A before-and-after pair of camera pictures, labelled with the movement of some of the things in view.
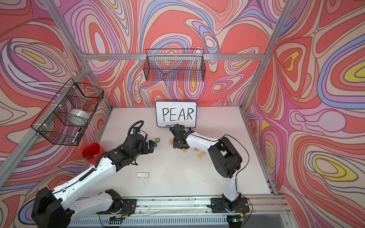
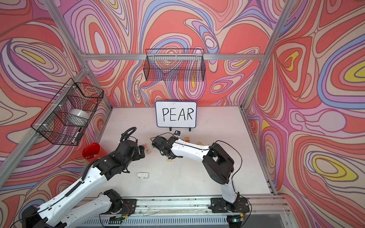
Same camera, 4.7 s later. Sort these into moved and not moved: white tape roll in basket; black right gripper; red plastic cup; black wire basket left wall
Moved: black right gripper
Not moved: red plastic cup; black wire basket left wall; white tape roll in basket
